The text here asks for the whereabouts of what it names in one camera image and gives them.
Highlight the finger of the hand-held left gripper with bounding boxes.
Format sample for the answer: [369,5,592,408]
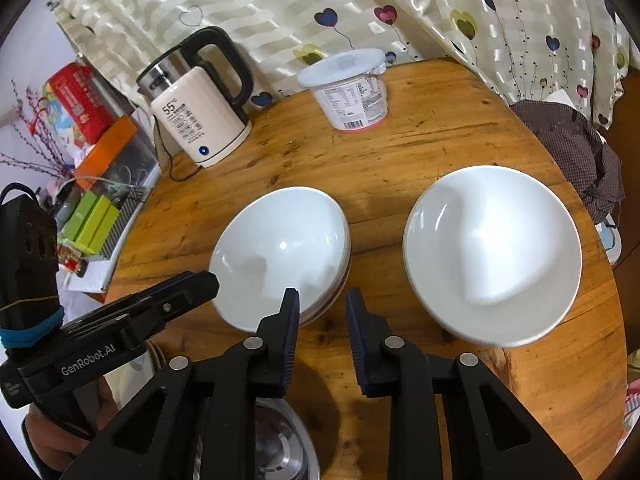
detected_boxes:
[124,270,221,345]
[106,270,209,312]

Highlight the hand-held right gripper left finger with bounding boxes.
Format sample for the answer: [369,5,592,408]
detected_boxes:
[62,287,301,480]

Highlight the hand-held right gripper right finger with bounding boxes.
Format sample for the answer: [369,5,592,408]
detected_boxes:
[345,287,584,480]

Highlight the white blue-striped ceramic bowl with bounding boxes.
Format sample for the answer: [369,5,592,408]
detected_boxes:
[209,187,352,334]
[402,165,584,349]

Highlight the stainless steel bowl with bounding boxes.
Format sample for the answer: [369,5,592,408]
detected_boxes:
[200,394,321,480]

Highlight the person's left hand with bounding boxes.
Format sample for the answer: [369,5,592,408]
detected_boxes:
[22,375,119,480]

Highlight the grey zigzag patterned box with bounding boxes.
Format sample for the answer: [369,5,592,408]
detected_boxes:
[97,187,152,262]

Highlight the red printed tin can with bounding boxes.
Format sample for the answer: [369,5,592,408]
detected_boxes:
[57,245,86,281]

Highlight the dark green flat box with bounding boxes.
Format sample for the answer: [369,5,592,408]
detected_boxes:
[62,190,99,242]

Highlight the white kettle base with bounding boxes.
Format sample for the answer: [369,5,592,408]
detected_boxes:
[191,119,254,169]

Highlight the clear storage box orange lid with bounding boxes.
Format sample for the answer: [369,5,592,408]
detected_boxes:
[75,116,162,197]

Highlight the purple decorative twigs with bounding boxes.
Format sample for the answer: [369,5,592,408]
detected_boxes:
[0,85,69,182]

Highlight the red cartoon printed package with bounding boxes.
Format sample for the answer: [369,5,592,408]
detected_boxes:
[42,62,114,162]

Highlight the white plastic tub with lid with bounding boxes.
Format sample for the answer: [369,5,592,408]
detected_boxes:
[298,49,389,132]

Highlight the white and blue container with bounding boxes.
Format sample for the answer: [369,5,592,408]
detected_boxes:
[597,214,624,267]

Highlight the brown checked cloth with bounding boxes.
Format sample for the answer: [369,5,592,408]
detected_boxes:
[510,99,626,224]

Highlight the pink patterned cloth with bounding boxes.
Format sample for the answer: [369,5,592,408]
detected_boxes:
[622,389,640,442]

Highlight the brown wooden panel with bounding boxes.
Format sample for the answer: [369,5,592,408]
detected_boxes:
[602,66,640,171]

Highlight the black power cord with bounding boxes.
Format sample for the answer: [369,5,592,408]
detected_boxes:
[152,115,201,184]

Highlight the white cable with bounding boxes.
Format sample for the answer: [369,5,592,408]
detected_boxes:
[70,174,151,194]

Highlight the white electric kettle black handle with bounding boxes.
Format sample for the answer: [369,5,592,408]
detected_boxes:
[136,26,252,161]

